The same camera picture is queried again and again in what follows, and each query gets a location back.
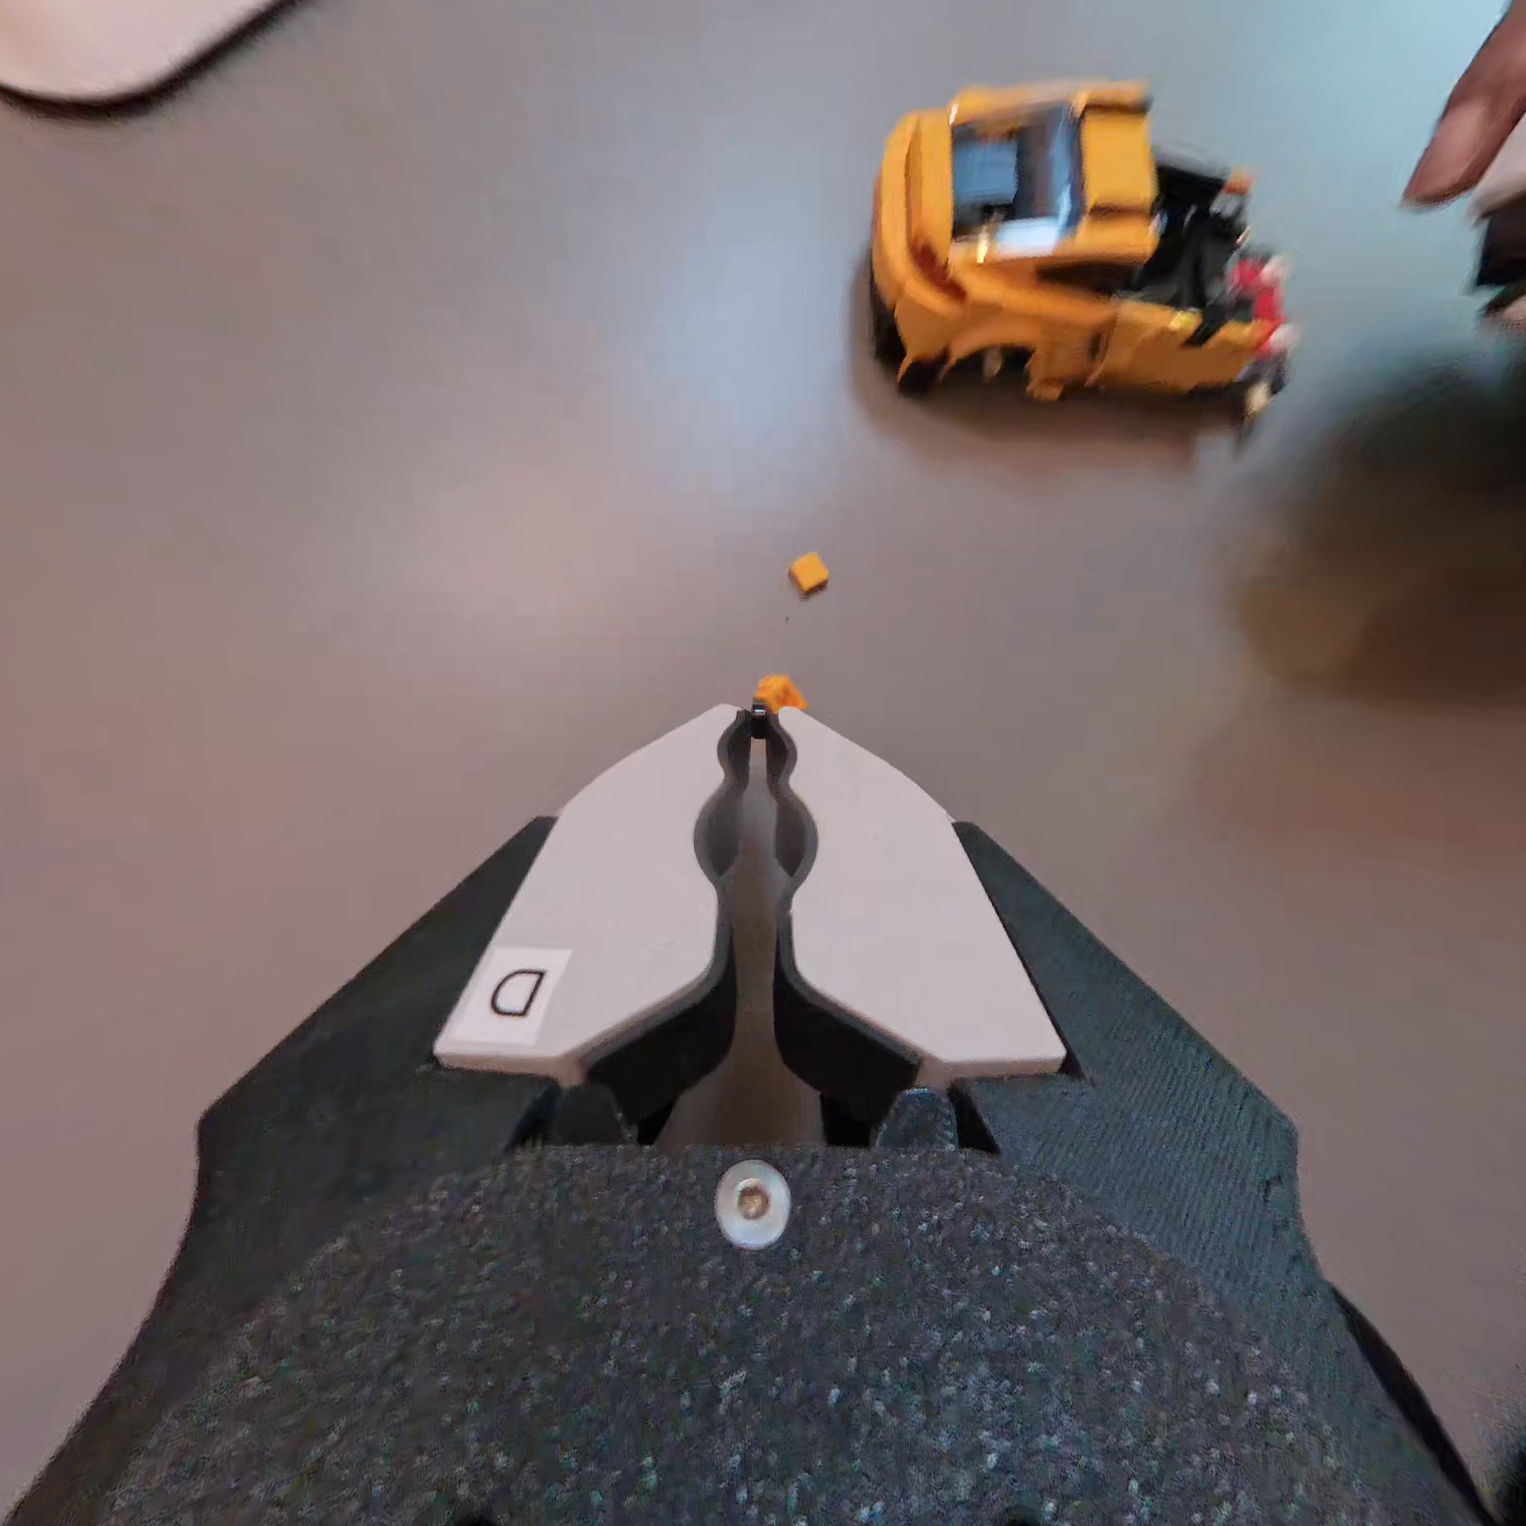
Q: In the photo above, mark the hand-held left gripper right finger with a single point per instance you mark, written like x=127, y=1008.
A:
x=917, y=942

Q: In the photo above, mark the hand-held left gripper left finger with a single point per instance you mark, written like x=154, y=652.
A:
x=595, y=931

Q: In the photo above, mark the small yellow lego piece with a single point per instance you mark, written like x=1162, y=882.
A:
x=777, y=692
x=808, y=575

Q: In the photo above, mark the yellow lego car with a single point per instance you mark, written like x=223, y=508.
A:
x=1071, y=310

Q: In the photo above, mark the person's right hand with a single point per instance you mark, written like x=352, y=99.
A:
x=1478, y=108

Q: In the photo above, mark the white book stand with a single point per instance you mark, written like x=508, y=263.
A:
x=94, y=49

